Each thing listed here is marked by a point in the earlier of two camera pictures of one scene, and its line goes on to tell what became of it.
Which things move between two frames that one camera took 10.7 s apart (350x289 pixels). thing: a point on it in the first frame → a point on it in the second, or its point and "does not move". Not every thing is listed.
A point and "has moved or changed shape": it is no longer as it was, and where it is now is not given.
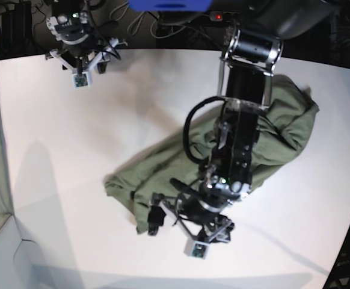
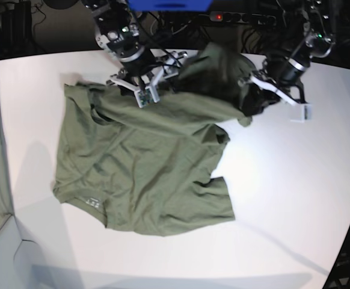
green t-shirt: x=283 y=131 has moved or changed shape
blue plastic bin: x=171 y=6 does not move
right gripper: x=201 y=226 → x=271 y=77
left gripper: x=83 y=56 → x=167 y=66
